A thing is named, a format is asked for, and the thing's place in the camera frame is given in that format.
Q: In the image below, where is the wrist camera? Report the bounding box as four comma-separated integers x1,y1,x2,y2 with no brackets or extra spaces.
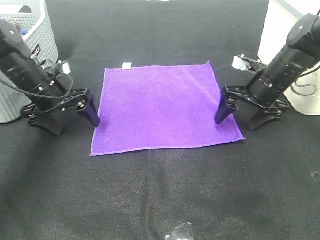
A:
40,59,72,76
231,54,267,74

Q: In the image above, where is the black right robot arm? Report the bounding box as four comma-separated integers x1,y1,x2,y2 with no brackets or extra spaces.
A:
215,13,320,131

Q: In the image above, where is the white plastic bin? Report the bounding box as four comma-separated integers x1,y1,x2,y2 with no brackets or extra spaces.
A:
257,0,320,116

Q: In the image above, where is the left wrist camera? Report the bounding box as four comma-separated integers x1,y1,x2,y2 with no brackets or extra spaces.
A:
40,59,72,76

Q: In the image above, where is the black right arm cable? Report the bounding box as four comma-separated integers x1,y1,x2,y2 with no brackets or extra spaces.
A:
289,58,320,96

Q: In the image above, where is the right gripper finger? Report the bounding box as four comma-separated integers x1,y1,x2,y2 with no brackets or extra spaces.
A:
214,95,238,125
248,108,279,131

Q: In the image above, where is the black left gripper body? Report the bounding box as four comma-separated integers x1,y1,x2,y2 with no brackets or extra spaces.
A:
20,88,90,117

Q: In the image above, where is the purple microfiber towel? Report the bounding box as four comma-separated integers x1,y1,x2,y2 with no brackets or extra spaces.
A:
90,62,244,156

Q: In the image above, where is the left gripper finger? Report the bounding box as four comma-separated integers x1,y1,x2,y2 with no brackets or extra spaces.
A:
75,92,100,127
27,114,63,136

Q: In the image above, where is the blue cloth in basket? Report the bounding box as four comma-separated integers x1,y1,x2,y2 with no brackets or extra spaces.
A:
19,28,28,36

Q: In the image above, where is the grey perforated laundry basket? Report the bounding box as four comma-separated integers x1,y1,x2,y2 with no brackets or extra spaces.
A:
0,0,59,124

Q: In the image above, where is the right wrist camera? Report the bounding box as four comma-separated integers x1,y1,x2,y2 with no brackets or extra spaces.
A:
231,54,267,74

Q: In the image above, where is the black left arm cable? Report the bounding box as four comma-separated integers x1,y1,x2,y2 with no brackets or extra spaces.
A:
0,59,75,100

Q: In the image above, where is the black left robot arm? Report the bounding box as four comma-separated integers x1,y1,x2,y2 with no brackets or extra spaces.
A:
0,19,100,136

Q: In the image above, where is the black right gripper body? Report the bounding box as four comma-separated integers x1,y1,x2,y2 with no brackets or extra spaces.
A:
223,86,291,119

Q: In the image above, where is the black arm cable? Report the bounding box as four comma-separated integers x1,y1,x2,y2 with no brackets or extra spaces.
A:
289,58,320,96
0,59,75,100

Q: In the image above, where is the clear tape piece bottom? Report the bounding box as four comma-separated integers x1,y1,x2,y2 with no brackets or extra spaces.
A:
165,222,194,240

